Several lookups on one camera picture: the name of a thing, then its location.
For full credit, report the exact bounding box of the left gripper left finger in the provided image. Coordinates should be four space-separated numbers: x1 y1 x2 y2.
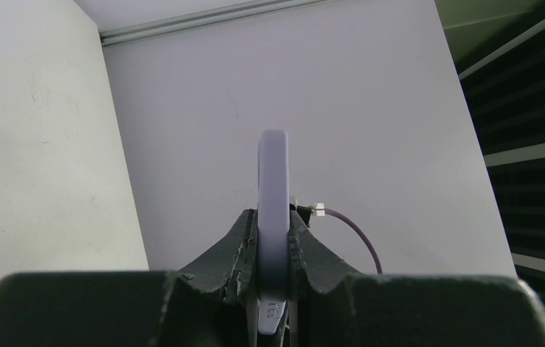
0 210 254 346

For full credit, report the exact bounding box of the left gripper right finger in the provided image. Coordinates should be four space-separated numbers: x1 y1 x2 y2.
290 214 545 346

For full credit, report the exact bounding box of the lavender phone case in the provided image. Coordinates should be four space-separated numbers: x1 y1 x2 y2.
257 129 290 335

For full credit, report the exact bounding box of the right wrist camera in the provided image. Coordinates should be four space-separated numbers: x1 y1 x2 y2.
289 195 326 226

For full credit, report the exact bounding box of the right aluminium frame rail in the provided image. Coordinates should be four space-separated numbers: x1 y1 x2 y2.
100 0 316 47

